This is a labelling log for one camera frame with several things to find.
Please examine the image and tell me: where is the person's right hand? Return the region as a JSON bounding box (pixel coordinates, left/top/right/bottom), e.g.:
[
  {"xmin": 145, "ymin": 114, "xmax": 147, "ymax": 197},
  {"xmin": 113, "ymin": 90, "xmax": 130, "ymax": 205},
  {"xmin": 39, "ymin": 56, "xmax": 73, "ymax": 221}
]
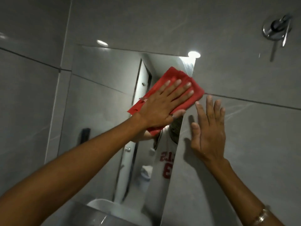
[{"xmin": 190, "ymin": 95, "xmax": 226, "ymax": 164}]

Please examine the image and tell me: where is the person's left hand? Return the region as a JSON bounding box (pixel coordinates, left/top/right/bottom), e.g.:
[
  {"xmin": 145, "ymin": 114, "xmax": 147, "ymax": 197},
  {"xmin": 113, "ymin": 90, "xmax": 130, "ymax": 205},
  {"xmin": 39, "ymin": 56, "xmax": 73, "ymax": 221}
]
[{"xmin": 136, "ymin": 79, "xmax": 195, "ymax": 130}]

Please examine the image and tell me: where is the red cleaning cloth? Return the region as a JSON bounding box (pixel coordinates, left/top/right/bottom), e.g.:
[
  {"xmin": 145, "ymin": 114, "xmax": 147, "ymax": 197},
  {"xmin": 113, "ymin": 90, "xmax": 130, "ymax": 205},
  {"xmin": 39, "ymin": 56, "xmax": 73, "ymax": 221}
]
[{"xmin": 127, "ymin": 66, "xmax": 205, "ymax": 137}]

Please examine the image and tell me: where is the person's right forearm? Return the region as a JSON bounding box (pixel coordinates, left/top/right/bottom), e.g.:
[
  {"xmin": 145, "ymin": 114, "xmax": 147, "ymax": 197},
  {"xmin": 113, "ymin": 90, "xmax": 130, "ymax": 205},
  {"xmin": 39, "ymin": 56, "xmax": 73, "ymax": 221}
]
[{"xmin": 204, "ymin": 159, "xmax": 286, "ymax": 226}]

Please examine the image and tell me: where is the person's left forearm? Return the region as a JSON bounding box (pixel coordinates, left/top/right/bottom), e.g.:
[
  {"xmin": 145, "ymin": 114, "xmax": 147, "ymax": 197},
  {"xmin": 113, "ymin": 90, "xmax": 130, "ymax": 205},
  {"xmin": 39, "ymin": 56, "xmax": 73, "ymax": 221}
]
[{"xmin": 0, "ymin": 114, "xmax": 151, "ymax": 226}]

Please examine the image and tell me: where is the white sink basin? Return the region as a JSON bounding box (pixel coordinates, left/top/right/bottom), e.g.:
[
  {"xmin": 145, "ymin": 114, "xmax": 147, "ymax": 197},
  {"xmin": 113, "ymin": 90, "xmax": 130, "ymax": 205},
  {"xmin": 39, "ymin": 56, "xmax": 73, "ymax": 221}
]
[{"xmin": 47, "ymin": 198, "xmax": 151, "ymax": 226}]

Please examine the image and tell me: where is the frameless wall mirror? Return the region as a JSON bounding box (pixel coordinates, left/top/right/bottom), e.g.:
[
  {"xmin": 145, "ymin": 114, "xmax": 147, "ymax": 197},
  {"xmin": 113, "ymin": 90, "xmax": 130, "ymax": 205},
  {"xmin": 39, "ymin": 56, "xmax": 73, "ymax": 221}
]
[{"xmin": 44, "ymin": 44, "xmax": 196, "ymax": 226}]

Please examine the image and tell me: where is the gold bracelet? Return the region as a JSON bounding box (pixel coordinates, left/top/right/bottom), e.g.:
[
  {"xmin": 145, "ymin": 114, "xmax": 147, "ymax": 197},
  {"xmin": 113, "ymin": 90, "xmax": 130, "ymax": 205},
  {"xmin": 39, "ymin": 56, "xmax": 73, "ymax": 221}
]
[{"xmin": 251, "ymin": 205, "xmax": 271, "ymax": 224}]

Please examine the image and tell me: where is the chrome wall fixture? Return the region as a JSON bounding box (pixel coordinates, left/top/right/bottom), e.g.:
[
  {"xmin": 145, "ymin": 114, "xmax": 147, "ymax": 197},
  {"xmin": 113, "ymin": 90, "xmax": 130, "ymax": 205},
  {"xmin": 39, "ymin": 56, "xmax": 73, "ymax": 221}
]
[{"xmin": 262, "ymin": 14, "xmax": 293, "ymax": 62}]

